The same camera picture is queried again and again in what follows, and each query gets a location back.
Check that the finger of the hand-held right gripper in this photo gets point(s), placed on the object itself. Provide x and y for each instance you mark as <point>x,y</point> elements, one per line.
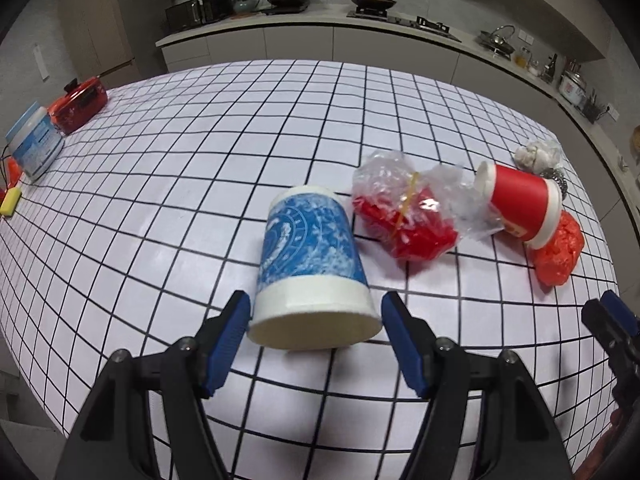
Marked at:
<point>622,310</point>
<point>600,322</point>

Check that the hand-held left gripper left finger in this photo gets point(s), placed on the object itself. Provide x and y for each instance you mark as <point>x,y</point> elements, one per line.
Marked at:
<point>227,345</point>

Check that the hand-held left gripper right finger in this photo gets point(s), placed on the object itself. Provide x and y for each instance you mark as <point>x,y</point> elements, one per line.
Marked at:
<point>407,345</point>

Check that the blue white paper cup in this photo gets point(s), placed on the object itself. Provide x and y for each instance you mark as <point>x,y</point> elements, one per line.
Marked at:
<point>310,250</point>

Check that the orange-red plastic bag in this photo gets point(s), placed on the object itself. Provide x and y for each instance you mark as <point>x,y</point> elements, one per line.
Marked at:
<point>560,250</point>

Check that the clear bag with red scraps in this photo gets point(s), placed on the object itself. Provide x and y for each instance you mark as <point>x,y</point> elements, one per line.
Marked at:
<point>415,235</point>

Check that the steel scourer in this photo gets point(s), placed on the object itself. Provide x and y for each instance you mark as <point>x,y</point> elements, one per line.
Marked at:
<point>557,180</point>

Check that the red paper cup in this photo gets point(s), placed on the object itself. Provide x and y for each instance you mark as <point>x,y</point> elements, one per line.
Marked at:
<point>520,200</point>

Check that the bamboo strainer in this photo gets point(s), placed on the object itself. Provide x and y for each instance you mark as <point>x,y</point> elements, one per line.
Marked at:
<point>636,140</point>

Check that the white plastic bag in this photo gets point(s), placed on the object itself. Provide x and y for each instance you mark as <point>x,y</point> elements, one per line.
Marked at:
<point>535,154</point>

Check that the white grid tablecloth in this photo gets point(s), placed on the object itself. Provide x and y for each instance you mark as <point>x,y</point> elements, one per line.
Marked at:
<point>200,160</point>

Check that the black utensil holder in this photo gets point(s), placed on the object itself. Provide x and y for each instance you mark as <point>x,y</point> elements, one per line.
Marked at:
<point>594,110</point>

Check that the white rice cooker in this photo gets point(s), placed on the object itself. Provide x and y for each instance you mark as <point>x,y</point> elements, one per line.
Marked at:
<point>571,89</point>

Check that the dark glass bottle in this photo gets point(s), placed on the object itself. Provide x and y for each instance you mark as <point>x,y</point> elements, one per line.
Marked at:
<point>550,70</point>

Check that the small white jar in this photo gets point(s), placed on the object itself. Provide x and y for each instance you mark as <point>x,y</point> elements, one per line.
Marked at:
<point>535,68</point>

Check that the small yellow block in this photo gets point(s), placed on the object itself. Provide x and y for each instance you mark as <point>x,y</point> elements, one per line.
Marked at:
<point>10,201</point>

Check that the yellow oil bottle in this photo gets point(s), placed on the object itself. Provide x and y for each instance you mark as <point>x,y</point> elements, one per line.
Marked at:
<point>521,60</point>

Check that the orange plastic item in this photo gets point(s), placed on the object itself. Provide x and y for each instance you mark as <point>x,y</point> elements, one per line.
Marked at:
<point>14,172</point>

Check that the blue white tub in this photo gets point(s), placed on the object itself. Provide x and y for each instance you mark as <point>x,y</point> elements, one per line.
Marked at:
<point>32,142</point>

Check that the red box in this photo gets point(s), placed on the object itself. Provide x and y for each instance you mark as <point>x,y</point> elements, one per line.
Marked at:
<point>80,105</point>

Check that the beige kitchen counter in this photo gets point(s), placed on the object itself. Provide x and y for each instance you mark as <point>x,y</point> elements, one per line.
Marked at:
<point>300,42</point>

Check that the black gas hob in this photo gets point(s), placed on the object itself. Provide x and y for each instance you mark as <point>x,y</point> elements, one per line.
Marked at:
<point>410,22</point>

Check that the black toaster oven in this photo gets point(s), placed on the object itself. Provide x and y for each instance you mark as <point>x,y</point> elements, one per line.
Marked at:
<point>197,10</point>

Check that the frying pan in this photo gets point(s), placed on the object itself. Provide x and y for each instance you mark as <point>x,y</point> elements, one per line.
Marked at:
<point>372,1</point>

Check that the beige tall cabinet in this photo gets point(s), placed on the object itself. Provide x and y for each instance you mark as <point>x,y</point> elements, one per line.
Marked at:
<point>100,20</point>

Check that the white wall socket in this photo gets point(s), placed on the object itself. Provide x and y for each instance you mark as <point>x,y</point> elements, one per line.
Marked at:
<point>523,36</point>
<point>611,111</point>

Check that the white wall panel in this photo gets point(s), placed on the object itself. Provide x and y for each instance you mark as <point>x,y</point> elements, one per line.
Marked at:
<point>42,62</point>

